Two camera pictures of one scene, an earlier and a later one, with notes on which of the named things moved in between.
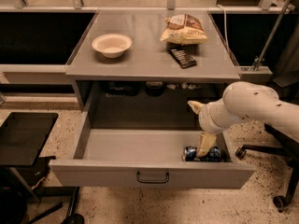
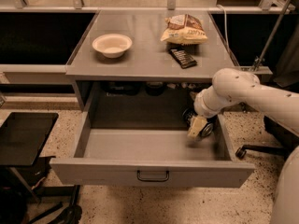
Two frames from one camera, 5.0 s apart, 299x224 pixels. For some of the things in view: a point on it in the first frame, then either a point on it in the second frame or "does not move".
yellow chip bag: x=184 y=29 does not move
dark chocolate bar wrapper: x=183 y=58 does not move
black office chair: x=287 y=147 does not move
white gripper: x=206 y=119 → x=201 y=107
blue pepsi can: x=212 y=155 → x=188 y=115
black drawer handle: x=152 y=181 does not move
